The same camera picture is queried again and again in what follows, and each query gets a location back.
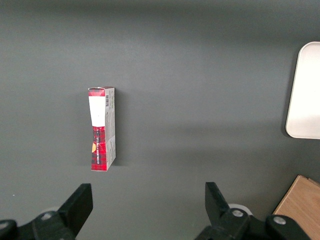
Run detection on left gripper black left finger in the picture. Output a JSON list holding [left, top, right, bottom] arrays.
[[0, 183, 94, 240]]

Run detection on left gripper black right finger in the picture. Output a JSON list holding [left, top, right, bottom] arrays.
[[194, 181, 314, 240]]

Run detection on wooden drawer cabinet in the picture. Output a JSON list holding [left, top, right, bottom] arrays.
[[271, 174, 320, 240]]

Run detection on red and grey carton box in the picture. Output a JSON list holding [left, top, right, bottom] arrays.
[[87, 85, 117, 173]]

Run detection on beige plastic tray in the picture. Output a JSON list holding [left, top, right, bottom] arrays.
[[285, 41, 320, 140]]

